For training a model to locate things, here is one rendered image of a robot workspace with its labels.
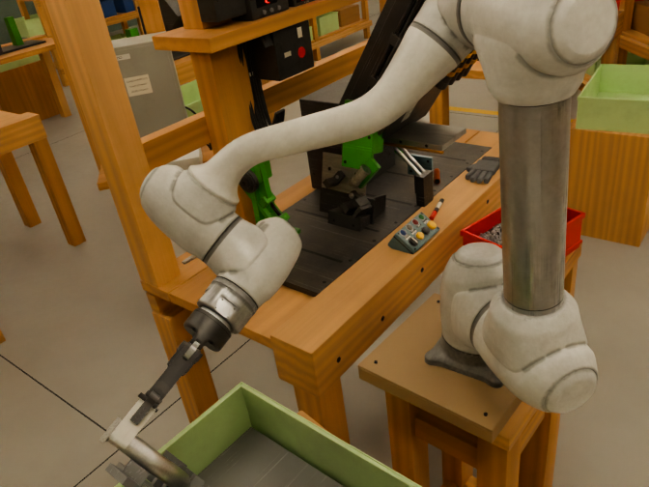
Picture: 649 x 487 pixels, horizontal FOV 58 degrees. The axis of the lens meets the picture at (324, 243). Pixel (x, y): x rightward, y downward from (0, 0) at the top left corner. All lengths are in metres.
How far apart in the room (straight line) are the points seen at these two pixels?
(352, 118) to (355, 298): 0.71
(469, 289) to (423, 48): 0.50
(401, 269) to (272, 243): 0.73
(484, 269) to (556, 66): 0.52
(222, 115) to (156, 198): 0.89
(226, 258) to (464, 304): 0.50
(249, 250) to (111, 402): 1.98
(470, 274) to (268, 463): 0.56
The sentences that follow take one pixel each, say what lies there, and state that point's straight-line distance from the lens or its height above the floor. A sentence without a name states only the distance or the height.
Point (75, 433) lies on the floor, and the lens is 2.83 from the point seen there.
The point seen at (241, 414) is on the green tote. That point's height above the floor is 0.89.
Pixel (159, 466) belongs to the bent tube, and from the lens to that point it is 0.97.
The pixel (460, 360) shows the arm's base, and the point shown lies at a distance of 1.34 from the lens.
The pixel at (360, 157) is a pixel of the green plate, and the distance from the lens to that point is 1.86.
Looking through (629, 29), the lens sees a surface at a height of 0.73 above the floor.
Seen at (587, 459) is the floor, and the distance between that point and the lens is 2.41.
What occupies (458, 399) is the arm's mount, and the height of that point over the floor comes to 0.89.
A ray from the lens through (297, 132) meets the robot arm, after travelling 0.97.
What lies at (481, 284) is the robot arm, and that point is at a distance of 1.21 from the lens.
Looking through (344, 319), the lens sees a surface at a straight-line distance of 1.50.
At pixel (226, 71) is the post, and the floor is 1.41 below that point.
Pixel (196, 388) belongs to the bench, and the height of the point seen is 0.45.
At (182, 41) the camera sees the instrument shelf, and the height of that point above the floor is 1.53.
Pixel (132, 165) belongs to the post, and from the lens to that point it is 1.68.
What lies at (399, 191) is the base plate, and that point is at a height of 0.90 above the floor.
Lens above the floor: 1.83
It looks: 31 degrees down
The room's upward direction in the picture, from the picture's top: 8 degrees counter-clockwise
